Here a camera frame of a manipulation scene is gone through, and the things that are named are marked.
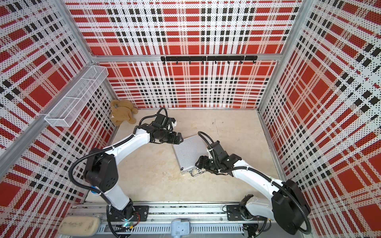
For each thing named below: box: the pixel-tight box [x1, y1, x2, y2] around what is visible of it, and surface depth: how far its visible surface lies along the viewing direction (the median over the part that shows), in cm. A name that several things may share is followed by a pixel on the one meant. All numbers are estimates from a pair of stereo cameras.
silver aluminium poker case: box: [172, 134, 210, 178], surface depth 89 cm
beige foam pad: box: [57, 216, 101, 237], surface depth 69 cm
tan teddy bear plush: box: [110, 99, 139, 127], surface depth 113 cm
